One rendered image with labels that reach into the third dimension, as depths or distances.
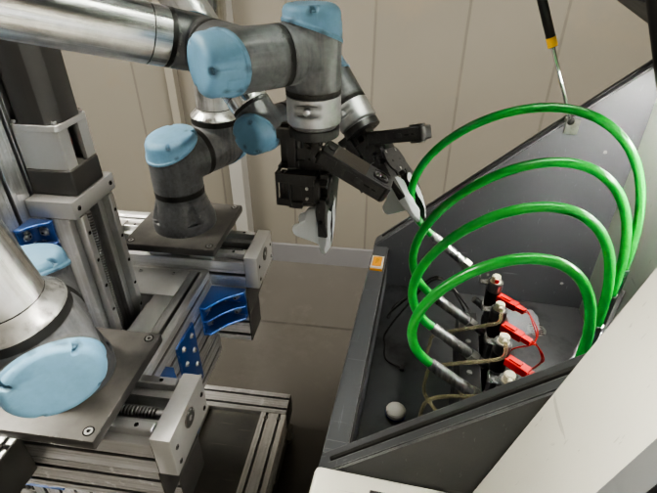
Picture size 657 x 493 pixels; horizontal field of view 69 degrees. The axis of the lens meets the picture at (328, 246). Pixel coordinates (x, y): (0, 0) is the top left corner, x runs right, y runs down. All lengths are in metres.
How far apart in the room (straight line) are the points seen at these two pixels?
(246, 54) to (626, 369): 0.49
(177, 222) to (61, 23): 0.61
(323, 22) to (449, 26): 1.75
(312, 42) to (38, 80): 0.46
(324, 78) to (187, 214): 0.62
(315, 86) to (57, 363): 0.44
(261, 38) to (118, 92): 2.23
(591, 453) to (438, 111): 2.05
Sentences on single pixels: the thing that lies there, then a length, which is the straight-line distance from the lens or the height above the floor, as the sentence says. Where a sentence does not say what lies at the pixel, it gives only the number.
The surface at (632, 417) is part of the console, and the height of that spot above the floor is 1.30.
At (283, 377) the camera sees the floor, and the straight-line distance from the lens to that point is 2.20.
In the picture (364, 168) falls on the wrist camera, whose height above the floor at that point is 1.36.
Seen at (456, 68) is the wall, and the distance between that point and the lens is 2.39.
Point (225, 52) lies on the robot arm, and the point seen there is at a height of 1.53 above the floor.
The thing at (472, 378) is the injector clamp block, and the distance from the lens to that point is 0.91.
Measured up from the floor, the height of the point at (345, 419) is 0.95.
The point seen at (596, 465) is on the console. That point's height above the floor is 1.24.
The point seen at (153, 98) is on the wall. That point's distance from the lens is 2.72.
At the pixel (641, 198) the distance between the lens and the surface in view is 0.89.
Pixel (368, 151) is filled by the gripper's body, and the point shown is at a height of 1.30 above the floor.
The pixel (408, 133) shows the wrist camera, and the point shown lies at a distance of 0.87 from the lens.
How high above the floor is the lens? 1.63
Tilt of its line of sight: 33 degrees down
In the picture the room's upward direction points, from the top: straight up
